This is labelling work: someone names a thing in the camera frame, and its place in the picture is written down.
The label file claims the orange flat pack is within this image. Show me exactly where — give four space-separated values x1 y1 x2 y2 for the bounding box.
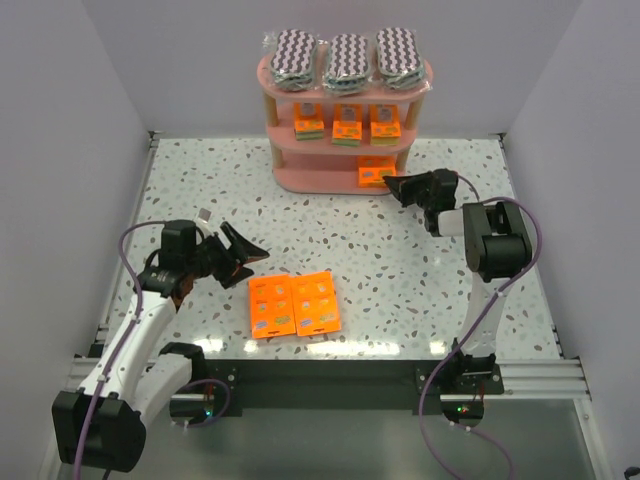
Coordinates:
291 271 342 337
357 156 396 188
248 275 296 339

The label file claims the orange sponge box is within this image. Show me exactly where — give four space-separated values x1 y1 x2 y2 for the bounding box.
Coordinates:
332 104 363 147
293 103 325 141
369 104 401 146

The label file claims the striped sponge pack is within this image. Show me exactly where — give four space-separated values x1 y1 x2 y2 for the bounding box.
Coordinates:
375 27 431 91
322 33 373 97
263 28 319 92

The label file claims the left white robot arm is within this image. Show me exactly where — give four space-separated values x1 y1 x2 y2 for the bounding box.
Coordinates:
52 215 269 479

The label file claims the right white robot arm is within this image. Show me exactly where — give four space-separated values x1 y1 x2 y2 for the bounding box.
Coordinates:
383 169 540 372

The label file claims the pink three-tier shelf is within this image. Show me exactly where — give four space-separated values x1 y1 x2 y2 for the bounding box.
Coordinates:
257 55 429 195

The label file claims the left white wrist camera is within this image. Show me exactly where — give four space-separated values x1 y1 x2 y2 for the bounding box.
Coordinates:
194 208 214 238

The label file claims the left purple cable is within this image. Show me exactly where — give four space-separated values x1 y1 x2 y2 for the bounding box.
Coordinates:
72 219 235 480

